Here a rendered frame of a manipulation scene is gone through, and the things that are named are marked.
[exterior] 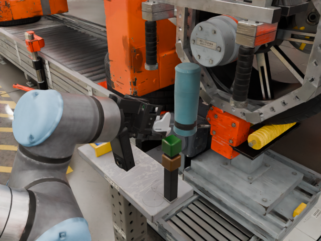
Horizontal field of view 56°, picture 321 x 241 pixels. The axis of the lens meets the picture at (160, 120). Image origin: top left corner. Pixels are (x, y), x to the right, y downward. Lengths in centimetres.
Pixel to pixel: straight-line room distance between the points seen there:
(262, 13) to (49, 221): 57
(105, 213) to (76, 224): 107
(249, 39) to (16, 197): 54
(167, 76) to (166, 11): 50
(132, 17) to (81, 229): 90
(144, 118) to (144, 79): 68
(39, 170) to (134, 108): 22
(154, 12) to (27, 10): 225
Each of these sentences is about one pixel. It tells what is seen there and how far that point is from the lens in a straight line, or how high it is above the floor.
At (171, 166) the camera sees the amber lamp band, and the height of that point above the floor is 59.
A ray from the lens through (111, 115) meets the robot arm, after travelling 55.
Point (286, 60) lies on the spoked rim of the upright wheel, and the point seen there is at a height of 78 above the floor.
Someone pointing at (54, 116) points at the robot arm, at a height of 87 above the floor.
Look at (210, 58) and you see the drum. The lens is 88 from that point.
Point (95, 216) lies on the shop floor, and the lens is 150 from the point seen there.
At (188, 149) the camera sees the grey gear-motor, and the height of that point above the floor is 28.
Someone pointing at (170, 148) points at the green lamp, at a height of 65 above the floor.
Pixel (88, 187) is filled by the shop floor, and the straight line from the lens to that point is 165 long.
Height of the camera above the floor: 110
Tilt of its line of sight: 31 degrees down
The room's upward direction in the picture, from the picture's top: straight up
